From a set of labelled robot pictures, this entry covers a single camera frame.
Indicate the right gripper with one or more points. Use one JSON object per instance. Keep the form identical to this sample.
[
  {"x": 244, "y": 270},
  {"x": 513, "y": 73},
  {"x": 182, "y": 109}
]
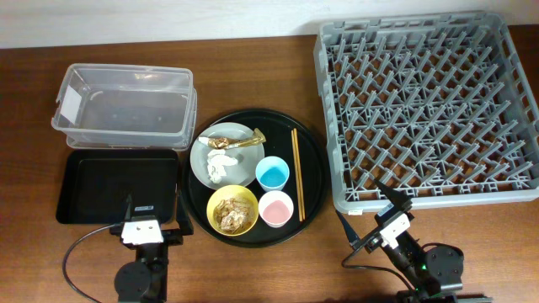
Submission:
[{"x": 401, "y": 201}]

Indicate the food scraps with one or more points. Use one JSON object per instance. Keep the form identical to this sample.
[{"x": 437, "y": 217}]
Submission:
[{"x": 234, "y": 215}]

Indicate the grey plate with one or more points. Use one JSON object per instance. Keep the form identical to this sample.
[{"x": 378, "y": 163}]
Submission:
[{"x": 248, "y": 157}]

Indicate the blue cup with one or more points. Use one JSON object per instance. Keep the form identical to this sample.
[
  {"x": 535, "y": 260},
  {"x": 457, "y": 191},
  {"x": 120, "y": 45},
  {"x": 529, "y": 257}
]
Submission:
[{"x": 272, "y": 173}]

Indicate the grey dishwasher rack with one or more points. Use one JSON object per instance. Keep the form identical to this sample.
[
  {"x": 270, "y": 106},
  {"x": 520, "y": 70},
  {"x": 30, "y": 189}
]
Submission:
[{"x": 435, "y": 106}]

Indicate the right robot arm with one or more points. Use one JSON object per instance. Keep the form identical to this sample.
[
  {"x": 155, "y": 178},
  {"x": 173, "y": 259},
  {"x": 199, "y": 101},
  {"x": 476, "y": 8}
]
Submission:
[{"x": 431, "y": 273}]

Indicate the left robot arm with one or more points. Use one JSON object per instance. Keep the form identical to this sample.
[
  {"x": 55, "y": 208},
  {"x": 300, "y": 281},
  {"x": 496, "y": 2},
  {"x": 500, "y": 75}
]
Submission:
[{"x": 146, "y": 278}]

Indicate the round black tray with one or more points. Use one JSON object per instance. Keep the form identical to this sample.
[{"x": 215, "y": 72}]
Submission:
[{"x": 194, "y": 195}]

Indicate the white tissue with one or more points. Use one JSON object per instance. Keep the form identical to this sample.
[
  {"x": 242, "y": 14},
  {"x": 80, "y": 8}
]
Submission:
[{"x": 217, "y": 160}]

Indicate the clear plastic bin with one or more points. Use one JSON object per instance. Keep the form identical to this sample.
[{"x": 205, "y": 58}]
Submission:
[{"x": 114, "y": 105}]

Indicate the black rectangular tray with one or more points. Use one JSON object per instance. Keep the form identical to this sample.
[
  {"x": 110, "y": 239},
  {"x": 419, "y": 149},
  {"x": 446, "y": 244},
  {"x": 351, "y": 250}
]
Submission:
[{"x": 97, "y": 182}]

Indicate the yellow bowl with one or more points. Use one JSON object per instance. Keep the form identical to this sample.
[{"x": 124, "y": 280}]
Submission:
[{"x": 227, "y": 192}]

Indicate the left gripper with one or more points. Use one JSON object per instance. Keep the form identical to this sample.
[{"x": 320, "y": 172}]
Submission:
[{"x": 174, "y": 236}]

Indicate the pink cup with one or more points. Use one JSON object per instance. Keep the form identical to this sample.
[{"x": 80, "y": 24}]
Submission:
[{"x": 276, "y": 208}]

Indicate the gold snack wrapper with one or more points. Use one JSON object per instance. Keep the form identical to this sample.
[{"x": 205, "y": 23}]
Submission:
[{"x": 224, "y": 143}]

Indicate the left wooden chopstick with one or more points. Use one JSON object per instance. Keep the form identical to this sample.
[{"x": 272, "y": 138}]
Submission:
[{"x": 298, "y": 191}]

